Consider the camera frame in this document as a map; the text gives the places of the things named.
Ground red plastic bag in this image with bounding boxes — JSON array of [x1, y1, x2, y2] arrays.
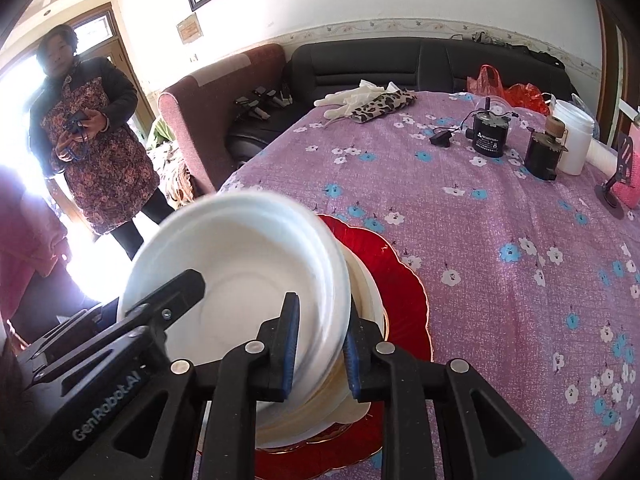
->
[[467, 64, 553, 116]]

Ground red plate with gold rim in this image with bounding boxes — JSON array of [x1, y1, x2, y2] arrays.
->
[[197, 214, 432, 471]]

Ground white cloth gloves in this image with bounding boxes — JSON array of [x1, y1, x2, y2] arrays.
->
[[314, 80, 416, 121]]

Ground purple floral tablecloth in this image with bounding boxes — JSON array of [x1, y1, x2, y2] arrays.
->
[[217, 91, 640, 480]]

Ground leopard print pouch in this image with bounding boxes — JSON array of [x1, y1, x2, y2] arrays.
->
[[350, 91, 418, 124]]

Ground black hand tools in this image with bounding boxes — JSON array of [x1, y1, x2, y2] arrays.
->
[[235, 87, 296, 122]]

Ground black phone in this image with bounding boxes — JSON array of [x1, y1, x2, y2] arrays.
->
[[65, 112, 91, 136]]

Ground black cylindrical motor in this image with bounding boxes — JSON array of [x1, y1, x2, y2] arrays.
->
[[465, 97, 516, 153]]

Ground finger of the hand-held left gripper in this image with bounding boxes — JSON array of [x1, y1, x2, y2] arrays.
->
[[30, 310, 103, 386], [116, 269, 207, 358]]

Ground pink thermos with knitted sleeve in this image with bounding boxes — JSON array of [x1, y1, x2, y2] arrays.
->
[[612, 112, 640, 213]]

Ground brown armchair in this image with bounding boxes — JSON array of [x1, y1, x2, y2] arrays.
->
[[159, 42, 287, 196]]

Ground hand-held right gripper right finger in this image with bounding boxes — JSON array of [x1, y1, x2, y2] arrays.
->
[[342, 305, 576, 480]]

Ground patterned blanket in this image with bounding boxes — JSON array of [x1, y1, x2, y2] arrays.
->
[[145, 115, 201, 206]]

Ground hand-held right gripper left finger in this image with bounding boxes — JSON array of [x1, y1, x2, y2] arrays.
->
[[95, 292, 301, 480]]

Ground shallow white bowl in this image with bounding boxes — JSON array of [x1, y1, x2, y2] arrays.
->
[[116, 190, 352, 401]]

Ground white plastic jar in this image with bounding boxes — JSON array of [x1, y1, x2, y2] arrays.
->
[[550, 99, 596, 176]]

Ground wooden door frame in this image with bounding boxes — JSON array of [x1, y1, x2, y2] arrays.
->
[[595, 0, 631, 146]]

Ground small wall plaque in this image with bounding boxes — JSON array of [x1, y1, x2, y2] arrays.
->
[[176, 14, 205, 45]]

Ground black sofa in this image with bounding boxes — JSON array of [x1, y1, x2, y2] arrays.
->
[[227, 39, 573, 168]]

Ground black slotted spatula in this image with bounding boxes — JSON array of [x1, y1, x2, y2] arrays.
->
[[594, 132, 637, 220]]

